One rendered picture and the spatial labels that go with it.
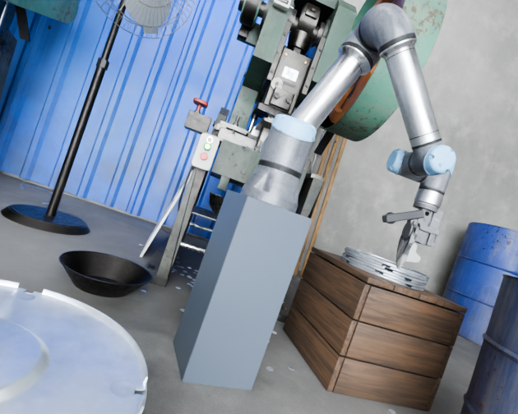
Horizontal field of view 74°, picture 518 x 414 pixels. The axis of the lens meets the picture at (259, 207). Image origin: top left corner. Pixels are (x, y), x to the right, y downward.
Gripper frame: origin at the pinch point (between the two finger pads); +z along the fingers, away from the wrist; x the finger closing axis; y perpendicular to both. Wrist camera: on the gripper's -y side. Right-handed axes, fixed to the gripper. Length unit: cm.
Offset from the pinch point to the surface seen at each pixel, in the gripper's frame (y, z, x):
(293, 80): -57, -63, 51
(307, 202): -31.6, -10.4, 35.3
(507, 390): 17.7, 15.7, -34.8
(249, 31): -88, -84, 62
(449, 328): 21.8, 13.6, 1.5
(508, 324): 16.5, 3.2, -30.2
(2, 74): -219, -23, 70
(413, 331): 10.3, 17.3, -2.9
